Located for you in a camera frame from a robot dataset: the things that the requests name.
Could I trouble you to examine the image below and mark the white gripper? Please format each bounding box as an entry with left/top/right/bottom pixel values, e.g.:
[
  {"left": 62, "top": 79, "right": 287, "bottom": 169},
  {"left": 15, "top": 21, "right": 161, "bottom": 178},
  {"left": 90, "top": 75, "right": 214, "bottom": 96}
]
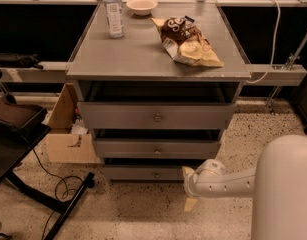
[{"left": 182, "top": 159, "right": 226, "bottom": 212}]

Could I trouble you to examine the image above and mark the grey bottom drawer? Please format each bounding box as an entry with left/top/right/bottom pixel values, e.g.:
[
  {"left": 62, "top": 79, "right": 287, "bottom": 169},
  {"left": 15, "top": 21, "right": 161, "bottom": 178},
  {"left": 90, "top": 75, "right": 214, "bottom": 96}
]
[{"left": 103, "top": 166, "right": 183, "bottom": 181}]

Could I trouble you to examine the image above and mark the grey drawer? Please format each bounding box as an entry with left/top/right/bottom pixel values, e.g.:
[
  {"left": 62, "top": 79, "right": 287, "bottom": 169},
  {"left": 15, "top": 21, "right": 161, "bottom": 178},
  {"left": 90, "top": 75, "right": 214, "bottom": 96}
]
[
  {"left": 103, "top": 166, "right": 183, "bottom": 181},
  {"left": 93, "top": 139, "right": 220, "bottom": 159},
  {"left": 78, "top": 102, "right": 235, "bottom": 130}
]

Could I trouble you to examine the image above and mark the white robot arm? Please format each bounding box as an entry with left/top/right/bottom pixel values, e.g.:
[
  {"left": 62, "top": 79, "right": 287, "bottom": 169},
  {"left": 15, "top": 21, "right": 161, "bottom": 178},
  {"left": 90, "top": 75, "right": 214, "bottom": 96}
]
[{"left": 182, "top": 135, "right": 307, "bottom": 240}]

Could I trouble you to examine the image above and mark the grey drawer cabinet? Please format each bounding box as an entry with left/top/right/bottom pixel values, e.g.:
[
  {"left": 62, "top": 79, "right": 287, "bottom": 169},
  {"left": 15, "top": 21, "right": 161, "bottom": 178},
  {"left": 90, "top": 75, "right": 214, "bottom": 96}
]
[{"left": 67, "top": 2, "right": 250, "bottom": 168}]

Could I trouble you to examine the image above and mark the grey middle drawer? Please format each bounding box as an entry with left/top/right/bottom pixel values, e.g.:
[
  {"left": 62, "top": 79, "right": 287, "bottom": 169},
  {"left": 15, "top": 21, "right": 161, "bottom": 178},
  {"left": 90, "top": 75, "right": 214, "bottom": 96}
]
[{"left": 93, "top": 139, "right": 220, "bottom": 159}]

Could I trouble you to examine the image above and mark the grey top drawer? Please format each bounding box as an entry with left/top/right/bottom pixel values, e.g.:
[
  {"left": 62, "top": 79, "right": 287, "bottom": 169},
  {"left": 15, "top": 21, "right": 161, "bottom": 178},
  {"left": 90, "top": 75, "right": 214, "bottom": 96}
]
[{"left": 78, "top": 102, "right": 235, "bottom": 130}]

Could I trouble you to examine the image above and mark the cardboard box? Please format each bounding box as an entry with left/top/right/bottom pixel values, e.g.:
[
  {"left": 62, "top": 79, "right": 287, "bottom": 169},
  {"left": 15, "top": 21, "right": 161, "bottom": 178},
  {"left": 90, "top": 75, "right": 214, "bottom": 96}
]
[{"left": 45, "top": 83, "right": 100, "bottom": 164}]

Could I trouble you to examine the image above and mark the yellow brown chip bag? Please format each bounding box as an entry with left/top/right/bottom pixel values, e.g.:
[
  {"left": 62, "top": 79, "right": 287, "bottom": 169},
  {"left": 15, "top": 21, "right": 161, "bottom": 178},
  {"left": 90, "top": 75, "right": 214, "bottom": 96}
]
[{"left": 152, "top": 16, "right": 224, "bottom": 67}]

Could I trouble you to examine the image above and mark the metal diagonal brace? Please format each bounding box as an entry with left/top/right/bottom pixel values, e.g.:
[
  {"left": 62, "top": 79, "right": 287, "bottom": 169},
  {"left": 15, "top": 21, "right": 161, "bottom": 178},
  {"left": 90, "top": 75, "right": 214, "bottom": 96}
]
[{"left": 266, "top": 33, "right": 307, "bottom": 114}]

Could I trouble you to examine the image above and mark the black stand with tray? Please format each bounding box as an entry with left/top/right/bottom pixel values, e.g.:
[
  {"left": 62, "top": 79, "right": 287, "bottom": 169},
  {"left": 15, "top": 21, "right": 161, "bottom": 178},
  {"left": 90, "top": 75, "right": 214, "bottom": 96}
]
[{"left": 0, "top": 70, "right": 94, "bottom": 240}]

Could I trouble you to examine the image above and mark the white paper bowl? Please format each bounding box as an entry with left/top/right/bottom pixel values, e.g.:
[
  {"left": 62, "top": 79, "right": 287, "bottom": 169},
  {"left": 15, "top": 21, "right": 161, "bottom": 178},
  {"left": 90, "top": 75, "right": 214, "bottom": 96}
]
[{"left": 126, "top": 0, "right": 158, "bottom": 16}]

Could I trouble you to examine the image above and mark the clear plastic water bottle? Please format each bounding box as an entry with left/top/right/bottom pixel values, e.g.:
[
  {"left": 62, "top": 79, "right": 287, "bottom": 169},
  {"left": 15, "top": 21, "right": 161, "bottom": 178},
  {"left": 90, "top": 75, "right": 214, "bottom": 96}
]
[{"left": 103, "top": 0, "right": 124, "bottom": 38}]

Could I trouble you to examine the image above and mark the black floor cable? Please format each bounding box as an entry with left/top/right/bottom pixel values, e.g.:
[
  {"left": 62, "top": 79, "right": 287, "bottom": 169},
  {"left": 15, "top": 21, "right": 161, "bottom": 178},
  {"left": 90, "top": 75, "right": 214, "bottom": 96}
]
[{"left": 32, "top": 148, "right": 86, "bottom": 240}]

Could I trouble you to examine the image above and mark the metal rail frame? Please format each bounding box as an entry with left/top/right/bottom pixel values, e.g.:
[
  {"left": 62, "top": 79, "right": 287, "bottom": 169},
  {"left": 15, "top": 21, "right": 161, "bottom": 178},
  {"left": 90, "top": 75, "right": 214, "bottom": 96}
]
[{"left": 0, "top": 0, "right": 307, "bottom": 64}]

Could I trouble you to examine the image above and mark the white hanging cable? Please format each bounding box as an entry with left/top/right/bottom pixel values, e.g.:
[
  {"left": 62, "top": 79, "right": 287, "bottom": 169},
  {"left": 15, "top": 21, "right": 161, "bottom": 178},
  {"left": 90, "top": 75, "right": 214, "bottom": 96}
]
[{"left": 246, "top": 0, "right": 282, "bottom": 85}]

